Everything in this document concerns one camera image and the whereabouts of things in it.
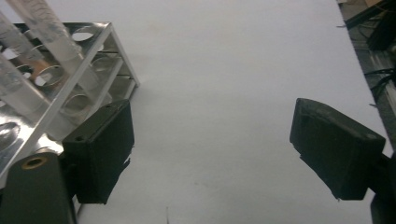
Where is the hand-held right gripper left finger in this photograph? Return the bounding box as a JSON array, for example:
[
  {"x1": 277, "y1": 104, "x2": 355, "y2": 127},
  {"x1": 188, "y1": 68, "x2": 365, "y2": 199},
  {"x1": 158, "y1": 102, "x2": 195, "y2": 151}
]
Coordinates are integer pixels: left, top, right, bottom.
[{"x1": 62, "y1": 99, "x2": 135, "y2": 205}]

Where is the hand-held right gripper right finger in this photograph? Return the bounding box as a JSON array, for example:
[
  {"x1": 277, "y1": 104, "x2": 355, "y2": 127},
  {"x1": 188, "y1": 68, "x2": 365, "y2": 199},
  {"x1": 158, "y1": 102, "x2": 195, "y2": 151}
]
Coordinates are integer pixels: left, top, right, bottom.
[{"x1": 289, "y1": 97, "x2": 387, "y2": 201}]

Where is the metal tube rack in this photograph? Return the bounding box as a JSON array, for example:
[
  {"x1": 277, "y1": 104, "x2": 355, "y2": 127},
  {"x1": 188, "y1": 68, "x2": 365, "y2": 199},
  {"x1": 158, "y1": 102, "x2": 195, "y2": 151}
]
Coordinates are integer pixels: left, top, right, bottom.
[{"x1": 0, "y1": 21, "x2": 140, "y2": 188}]

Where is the clear tube with orange cap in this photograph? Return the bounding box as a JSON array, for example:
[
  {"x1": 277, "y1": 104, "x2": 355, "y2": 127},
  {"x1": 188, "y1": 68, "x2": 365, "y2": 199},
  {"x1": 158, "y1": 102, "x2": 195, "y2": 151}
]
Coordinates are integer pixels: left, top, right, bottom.
[
  {"x1": 0, "y1": 12, "x2": 45, "y2": 63},
  {"x1": 6, "y1": 0, "x2": 113, "y2": 106}
]

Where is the black metal stand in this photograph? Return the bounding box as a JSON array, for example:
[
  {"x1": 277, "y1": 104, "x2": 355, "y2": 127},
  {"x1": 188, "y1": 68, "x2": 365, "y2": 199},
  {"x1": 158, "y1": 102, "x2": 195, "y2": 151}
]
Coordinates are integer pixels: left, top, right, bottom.
[{"x1": 344, "y1": 0, "x2": 396, "y2": 50}]

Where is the white table board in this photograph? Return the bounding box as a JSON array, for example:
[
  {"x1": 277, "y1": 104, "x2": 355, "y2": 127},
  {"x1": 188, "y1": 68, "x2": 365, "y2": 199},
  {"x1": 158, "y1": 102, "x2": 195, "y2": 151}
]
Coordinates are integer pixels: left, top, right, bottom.
[{"x1": 0, "y1": 0, "x2": 395, "y2": 224}]

